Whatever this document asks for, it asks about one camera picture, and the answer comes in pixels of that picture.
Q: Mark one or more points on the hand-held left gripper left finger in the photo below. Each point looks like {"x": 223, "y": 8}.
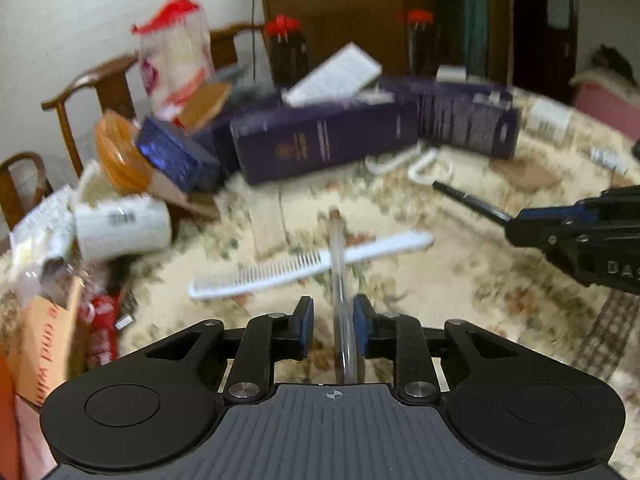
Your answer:
{"x": 305, "y": 325}

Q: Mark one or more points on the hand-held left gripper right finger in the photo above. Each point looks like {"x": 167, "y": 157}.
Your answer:
{"x": 361, "y": 325}

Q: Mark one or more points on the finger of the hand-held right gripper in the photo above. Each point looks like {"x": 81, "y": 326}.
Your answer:
{"x": 540, "y": 232}
{"x": 615, "y": 200}

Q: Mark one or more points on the clear plastic tube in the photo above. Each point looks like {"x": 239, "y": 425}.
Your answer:
{"x": 340, "y": 285}

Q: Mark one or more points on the black pen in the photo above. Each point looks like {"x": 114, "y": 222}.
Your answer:
{"x": 470, "y": 200}

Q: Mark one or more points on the silver blister strip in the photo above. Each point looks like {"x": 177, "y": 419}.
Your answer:
{"x": 607, "y": 157}

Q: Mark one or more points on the brown cardboard scrap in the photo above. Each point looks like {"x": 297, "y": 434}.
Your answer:
{"x": 530, "y": 175}

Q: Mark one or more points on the white plastic comb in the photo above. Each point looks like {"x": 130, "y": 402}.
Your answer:
{"x": 380, "y": 247}

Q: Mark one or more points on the white box with dark label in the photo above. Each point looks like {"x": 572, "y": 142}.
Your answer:
{"x": 550, "y": 117}

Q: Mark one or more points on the beige cardboard strip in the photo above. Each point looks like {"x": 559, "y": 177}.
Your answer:
{"x": 270, "y": 225}

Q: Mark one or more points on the wide purple box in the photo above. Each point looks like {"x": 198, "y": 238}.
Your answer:
{"x": 465, "y": 115}

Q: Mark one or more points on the small white box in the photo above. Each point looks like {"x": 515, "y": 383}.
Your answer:
{"x": 452, "y": 72}

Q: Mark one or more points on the long purple box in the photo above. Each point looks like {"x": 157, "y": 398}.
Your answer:
{"x": 320, "y": 135}

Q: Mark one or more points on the red snack packet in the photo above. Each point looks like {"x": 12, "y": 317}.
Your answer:
{"x": 100, "y": 330}

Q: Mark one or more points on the white cylindrical canister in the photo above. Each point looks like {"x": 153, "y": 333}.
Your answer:
{"x": 120, "y": 225}

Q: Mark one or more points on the dark bottle with red cap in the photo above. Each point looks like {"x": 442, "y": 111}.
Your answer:
{"x": 287, "y": 60}
{"x": 422, "y": 50}

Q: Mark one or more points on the small blue box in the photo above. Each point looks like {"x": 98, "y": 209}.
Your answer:
{"x": 170, "y": 152}

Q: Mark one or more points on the dark green curtain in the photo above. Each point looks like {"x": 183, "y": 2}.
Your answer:
{"x": 470, "y": 20}

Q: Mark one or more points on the open brown cardboard box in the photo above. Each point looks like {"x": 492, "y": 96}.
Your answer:
{"x": 205, "y": 102}

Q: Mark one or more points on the orange noodle packet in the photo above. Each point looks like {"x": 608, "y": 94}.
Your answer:
{"x": 120, "y": 155}

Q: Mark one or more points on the white booklet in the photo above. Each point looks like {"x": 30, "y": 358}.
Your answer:
{"x": 335, "y": 75}

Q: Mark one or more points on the torn orange paper bag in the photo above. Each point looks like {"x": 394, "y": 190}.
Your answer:
{"x": 45, "y": 340}

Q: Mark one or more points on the white paper packets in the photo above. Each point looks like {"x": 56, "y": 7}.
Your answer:
{"x": 40, "y": 225}

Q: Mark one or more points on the red-topped bag of white rolls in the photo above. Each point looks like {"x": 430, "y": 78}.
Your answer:
{"x": 175, "y": 60}

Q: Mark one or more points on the brown wooden door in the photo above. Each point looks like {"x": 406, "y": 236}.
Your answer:
{"x": 340, "y": 5}

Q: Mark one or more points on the tall-backed wooden chair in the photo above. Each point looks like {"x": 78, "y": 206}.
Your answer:
{"x": 115, "y": 85}

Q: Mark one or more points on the round-backed wooden chair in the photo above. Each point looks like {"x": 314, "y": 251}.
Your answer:
{"x": 20, "y": 195}

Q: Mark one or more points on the wooden chair with curved rail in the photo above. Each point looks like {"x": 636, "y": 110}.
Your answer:
{"x": 225, "y": 50}

